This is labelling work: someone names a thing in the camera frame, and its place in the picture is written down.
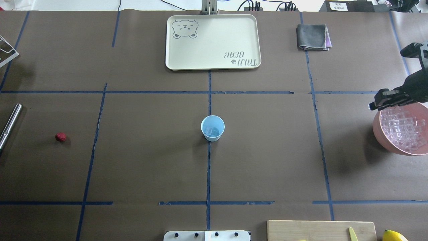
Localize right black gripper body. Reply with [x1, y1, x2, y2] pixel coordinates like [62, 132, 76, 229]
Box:
[395, 70, 428, 103]

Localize light blue cup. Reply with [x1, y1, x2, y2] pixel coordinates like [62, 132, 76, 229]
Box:
[200, 115, 225, 142]

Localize ice cubes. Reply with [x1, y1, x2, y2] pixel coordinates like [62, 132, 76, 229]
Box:
[203, 127, 220, 138]

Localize red strawberry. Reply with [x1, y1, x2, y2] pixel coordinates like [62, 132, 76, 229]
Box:
[55, 132, 66, 142]

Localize steel muddler rod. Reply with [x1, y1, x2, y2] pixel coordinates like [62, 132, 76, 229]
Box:
[0, 103, 23, 155]

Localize pink bowl of ice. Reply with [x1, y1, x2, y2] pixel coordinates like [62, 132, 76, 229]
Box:
[372, 103, 428, 156]

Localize folded grey cloth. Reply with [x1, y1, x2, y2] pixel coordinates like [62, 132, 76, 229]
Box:
[296, 23, 333, 51]

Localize black box with label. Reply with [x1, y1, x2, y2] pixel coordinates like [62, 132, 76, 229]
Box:
[319, 0, 375, 12]

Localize lemon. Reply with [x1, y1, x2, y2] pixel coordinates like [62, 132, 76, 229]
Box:
[382, 229, 408, 241]

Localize yellow knife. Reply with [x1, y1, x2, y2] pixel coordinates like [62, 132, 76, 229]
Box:
[348, 227, 358, 241]

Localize wooden cutting board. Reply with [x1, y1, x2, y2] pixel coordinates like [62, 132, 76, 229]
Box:
[266, 220, 377, 241]

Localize cream bear tray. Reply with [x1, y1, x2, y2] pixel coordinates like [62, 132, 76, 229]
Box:
[165, 14, 261, 71]

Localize aluminium frame post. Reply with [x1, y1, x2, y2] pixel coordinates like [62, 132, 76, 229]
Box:
[201, 0, 218, 15]

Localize white camera pole base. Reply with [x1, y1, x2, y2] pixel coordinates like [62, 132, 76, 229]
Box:
[163, 230, 252, 241]

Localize white wire cup rack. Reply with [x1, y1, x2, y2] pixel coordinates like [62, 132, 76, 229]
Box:
[0, 36, 19, 68]

